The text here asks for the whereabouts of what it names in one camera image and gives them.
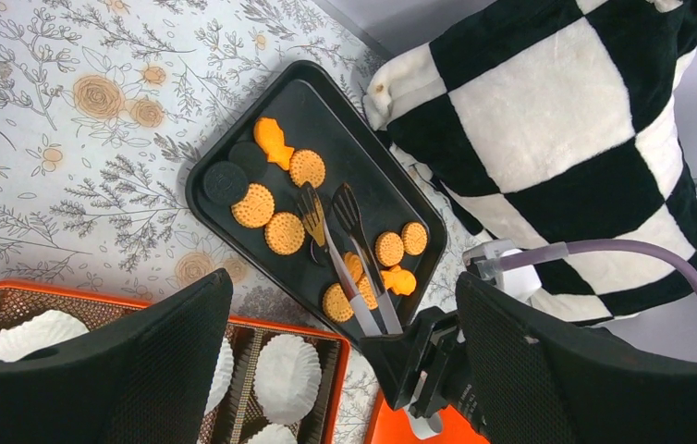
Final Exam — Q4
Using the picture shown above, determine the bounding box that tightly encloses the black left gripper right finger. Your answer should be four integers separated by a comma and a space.
455, 273, 697, 443

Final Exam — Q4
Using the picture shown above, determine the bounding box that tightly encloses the floral table mat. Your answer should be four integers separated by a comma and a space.
0, 1, 385, 326

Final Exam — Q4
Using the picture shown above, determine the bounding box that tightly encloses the orange fish shaped cookie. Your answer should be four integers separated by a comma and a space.
381, 265, 417, 296
253, 117, 295, 171

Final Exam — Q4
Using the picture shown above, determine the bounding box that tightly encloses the white paper cupcake liner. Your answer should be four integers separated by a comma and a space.
245, 424, 298, 444
253, 334, 322, 425
0, 310, 89, 362
204, 337, 234, 415

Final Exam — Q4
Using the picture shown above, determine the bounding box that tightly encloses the black round sandwich cookie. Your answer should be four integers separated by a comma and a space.
202, 161, 250, 205
310, 238, 331, 267
228, 141, 268, 181

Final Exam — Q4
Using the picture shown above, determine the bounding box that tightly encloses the black white checkered pillow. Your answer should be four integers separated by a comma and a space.
362, 0, 697, 327

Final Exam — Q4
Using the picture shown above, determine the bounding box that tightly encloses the orange box lid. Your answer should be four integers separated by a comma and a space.
364, 391, 490, 444

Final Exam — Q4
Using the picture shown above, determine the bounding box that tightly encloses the orange swirl cookie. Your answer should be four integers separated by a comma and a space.
343, 252, 364, 283

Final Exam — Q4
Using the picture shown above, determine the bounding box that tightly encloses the round orange cookie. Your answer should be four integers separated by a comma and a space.
264, 212, 305, 255
322, 283, 354, 323
289, 149, 326, 188
357, 275, 378, 310
400, 221, 429, 256
375, 231, 405, 267
231, 183, 275, 228

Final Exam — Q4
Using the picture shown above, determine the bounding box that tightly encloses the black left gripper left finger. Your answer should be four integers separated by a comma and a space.
0, 269, 233, 443

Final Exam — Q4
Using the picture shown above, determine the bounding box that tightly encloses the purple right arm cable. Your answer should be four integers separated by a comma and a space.
463, 239, 697, 369

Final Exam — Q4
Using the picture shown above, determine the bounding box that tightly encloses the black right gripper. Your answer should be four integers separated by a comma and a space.
360, 307, 489, 438

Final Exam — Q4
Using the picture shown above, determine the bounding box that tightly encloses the orange compartment box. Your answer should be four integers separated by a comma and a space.
0, 280, 350, 443

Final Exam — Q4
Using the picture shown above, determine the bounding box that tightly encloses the black baking tray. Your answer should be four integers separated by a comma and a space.
184, 59, 449, 353

